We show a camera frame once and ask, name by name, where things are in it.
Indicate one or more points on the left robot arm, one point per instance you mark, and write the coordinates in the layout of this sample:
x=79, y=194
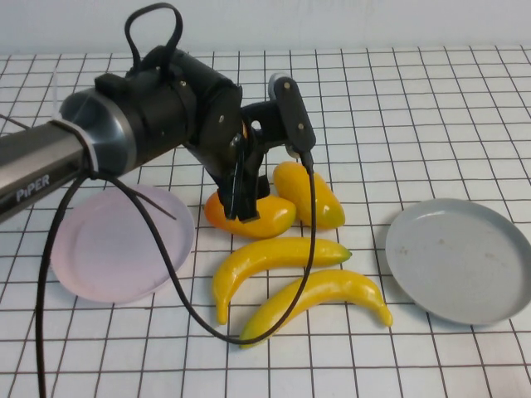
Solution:
x=41, y=157

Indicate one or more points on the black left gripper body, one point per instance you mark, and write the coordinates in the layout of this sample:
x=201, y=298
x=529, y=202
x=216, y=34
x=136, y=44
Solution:
x=228, y=153

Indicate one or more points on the white black-grid tablecloth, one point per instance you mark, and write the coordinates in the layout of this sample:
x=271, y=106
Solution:
x=415, y=124

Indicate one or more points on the yellow mango with green tip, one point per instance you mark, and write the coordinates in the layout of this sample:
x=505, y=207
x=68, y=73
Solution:
x=329, y=203

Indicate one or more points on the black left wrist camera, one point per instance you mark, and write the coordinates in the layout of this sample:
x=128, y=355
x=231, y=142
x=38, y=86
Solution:
x=296, y=116

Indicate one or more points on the yellow plastic banana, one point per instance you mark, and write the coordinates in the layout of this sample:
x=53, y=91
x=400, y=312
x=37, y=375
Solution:
x=265, y=257
x=332, y=290

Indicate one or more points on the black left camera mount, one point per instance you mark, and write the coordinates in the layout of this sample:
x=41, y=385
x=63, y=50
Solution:
x=265, y=120

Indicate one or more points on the white zip tie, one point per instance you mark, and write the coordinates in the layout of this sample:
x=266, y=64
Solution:
x=85, y=143

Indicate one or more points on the orange plastic mango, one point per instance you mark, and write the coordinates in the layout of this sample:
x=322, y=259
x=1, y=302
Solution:
x=274, y=217

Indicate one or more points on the pink round plate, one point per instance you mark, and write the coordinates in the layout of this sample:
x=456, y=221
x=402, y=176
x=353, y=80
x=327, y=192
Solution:
x=108, y=257

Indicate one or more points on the grey round plate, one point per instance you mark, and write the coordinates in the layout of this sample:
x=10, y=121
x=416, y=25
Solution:
x=456, y=265

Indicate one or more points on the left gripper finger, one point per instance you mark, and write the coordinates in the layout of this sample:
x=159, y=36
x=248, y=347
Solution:
x=248, y=203
x=264, y=187

